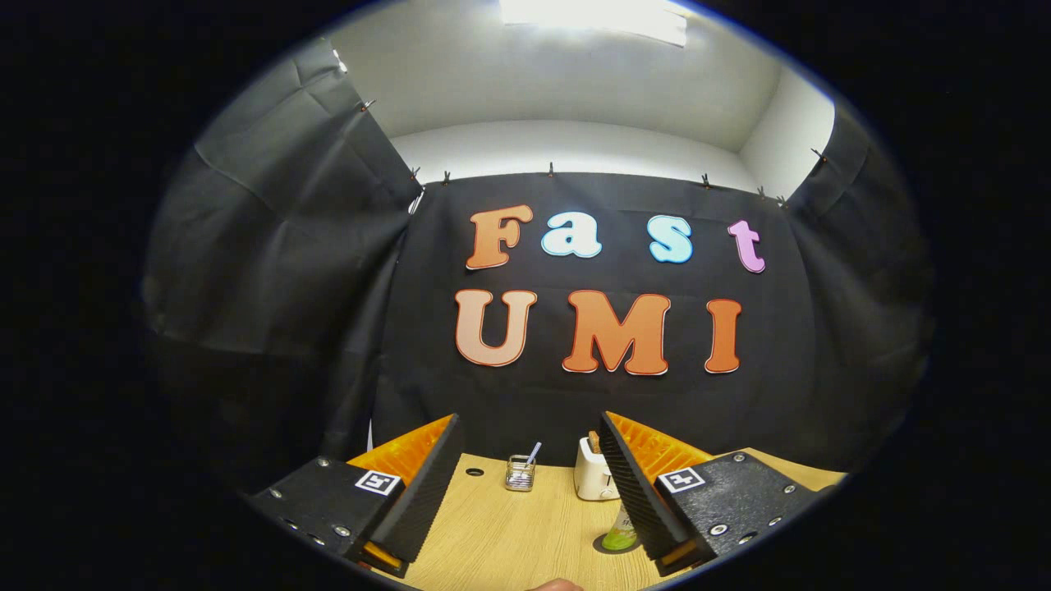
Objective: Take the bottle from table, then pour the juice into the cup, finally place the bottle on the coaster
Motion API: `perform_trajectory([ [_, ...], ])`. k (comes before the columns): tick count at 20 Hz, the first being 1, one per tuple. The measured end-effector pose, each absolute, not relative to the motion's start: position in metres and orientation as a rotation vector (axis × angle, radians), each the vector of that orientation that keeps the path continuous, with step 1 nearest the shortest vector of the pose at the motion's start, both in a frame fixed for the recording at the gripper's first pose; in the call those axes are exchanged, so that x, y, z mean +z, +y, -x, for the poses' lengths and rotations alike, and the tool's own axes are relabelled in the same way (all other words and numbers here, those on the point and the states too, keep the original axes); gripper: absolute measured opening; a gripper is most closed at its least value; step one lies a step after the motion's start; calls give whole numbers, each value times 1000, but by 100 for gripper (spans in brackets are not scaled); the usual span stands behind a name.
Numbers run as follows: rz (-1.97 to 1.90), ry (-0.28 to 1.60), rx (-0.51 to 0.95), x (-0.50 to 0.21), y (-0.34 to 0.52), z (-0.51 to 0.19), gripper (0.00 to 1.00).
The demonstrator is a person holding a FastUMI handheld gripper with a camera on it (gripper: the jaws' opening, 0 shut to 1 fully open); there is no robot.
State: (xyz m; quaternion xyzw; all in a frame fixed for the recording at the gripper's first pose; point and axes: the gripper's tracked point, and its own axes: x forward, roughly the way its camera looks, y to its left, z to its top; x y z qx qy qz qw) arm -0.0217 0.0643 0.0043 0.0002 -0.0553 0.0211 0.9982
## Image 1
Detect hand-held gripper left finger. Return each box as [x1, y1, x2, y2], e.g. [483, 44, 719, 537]
[244, 413, 466, 580]

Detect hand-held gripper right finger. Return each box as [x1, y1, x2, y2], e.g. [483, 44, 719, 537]
[598, 410, 838, 578]

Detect white green label juice bottle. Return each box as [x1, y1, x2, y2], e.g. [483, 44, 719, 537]
[601, 502, 640, 552]

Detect cream white toaster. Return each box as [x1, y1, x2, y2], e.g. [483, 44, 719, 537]
[574, 431, 621, 502]

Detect wooden table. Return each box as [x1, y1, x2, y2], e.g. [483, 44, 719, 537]
[402, 447, 848, 591]

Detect clear glass straw holder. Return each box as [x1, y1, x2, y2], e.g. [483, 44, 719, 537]
[505, 454, 537, 493]

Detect black backdrop cloth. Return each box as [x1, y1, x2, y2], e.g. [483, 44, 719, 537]
[144, 37, 933, 493]

